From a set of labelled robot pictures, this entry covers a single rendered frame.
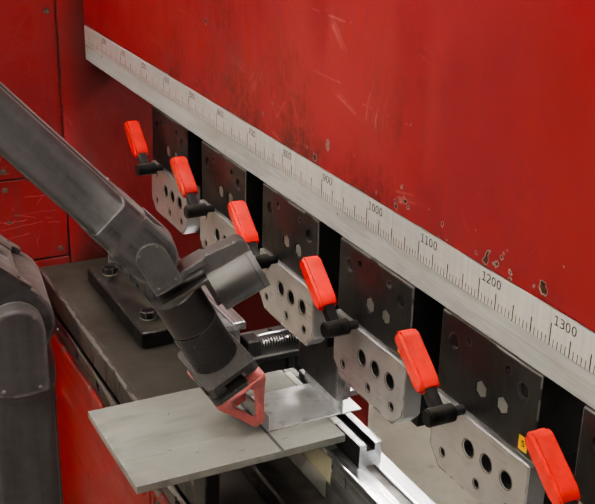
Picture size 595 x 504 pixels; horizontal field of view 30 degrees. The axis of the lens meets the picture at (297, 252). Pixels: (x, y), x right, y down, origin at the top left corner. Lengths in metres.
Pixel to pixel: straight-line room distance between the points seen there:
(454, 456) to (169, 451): 0.37
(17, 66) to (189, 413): 0.86
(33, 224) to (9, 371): 1.31
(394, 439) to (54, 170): 2.20
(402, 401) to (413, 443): 2.10
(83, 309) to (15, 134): 0.81
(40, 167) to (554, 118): 0.56
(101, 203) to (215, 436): 0.32
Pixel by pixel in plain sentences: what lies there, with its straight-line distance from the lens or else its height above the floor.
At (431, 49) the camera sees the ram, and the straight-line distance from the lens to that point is 1.03.
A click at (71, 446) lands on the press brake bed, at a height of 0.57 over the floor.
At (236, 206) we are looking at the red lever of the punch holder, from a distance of 1.38.
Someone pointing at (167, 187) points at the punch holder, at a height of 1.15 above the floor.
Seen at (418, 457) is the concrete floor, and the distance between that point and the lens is 3.20.
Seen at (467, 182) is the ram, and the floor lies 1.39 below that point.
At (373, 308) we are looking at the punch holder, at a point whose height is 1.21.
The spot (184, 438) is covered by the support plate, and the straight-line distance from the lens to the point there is 1.34.
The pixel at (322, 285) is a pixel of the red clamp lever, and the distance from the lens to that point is 1.21.
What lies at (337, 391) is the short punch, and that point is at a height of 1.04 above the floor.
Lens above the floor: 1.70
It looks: 22 degrees down
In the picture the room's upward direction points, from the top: 2 degrees clockwise
